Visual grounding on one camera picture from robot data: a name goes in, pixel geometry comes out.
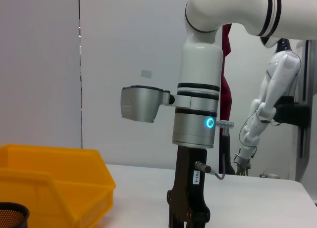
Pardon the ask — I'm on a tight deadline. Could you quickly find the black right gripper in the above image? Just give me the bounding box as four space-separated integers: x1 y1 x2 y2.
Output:
166 145 211 228

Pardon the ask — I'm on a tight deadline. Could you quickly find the black mesh pen holder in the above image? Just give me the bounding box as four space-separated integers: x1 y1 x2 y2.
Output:
0 201 30 228

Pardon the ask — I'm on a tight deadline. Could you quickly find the yellow plastic bin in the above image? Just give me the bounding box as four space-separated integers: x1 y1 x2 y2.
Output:
0 143 117 228

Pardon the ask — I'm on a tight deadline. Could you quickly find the person in red shirt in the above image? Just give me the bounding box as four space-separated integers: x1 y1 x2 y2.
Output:
217 23 236 175

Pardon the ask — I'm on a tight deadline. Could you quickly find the white humanoid robot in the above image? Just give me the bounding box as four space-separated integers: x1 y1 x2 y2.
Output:
233 38 302 176

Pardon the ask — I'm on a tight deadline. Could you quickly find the right gripper connector cable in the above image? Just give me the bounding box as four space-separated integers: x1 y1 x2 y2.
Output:
194 120 236 181

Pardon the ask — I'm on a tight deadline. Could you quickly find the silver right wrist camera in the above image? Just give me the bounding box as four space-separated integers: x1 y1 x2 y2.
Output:
121 85 174 124

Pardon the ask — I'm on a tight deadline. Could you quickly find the black stand mount bracket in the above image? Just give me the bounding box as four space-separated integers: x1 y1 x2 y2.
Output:
274 95 311 127

